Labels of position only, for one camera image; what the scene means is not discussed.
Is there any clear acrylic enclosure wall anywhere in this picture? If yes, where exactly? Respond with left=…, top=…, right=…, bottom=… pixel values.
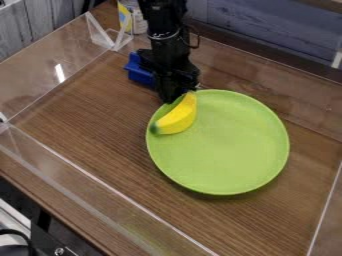
left=0, top=17, right=342, bottom=256

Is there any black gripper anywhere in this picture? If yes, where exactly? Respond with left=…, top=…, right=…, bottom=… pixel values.
left=137, top=31, right=200, bottom=103

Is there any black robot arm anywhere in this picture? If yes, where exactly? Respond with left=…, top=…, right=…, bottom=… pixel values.
left=137, top=0, right=200, bottom=104

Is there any green round plate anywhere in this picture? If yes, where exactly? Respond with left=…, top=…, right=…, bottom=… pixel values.
left=145, top=89, right=290, bottom=196

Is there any blue plastic block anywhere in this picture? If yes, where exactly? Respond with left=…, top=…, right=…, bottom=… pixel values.
left=124, top=52, right=155, bottom=88

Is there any yellow toy banana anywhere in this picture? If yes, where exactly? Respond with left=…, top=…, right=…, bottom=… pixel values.
left=149, top=92, right=198, bottom=135

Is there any black cable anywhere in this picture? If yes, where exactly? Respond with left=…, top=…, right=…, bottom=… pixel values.
left=0, top=229, right=37, bottom=256

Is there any clear acrylic corner bracket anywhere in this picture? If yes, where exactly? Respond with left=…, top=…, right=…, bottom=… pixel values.
left=85, top=12, right=133, bottom=52

